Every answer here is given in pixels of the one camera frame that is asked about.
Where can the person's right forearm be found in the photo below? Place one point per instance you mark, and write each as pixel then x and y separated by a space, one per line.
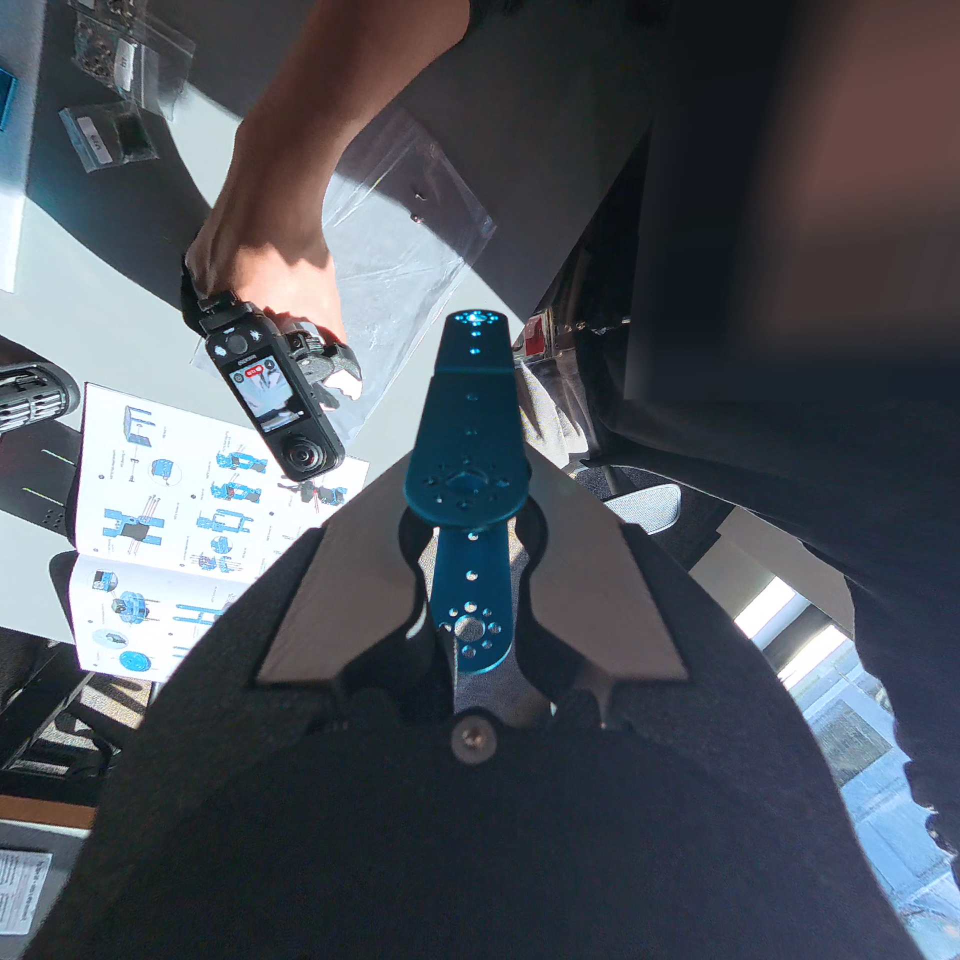
pixel 330 105

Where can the white printed paper sheet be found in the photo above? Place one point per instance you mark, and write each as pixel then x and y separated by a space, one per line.
pixel 21 888

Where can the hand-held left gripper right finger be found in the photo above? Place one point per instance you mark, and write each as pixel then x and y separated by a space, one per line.
pixel 600 593

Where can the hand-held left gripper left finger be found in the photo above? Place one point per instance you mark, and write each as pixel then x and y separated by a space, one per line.
pixel 338 600

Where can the printed instruction manual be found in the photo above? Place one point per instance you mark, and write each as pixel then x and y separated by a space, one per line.
pixel 165 525

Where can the white rounded object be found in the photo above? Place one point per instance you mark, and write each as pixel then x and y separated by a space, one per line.
pixel 645 507

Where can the person's black clothing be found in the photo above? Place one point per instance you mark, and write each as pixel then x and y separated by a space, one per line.
pixel 795 300

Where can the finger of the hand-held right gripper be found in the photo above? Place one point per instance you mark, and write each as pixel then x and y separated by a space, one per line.
pixel 342 375

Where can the wooden table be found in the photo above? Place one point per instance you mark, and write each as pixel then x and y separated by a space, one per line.
pixel 45 813

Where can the blue metal bracket assembly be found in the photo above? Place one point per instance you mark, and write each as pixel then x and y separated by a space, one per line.
pixel 468 480

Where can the black flat panel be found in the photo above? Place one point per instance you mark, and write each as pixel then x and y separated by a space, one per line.
pixel 33 473

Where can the person's right hand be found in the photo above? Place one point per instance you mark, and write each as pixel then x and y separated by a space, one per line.
pixel 270 270

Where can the clear plastic bag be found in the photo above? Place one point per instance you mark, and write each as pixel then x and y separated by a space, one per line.
pixel 390 255

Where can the large glass window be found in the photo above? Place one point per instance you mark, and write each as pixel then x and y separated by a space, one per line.
pixel 878 735

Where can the small clear parts bag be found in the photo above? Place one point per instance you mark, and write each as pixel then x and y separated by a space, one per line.
pixel 128 45
pixel 108 138

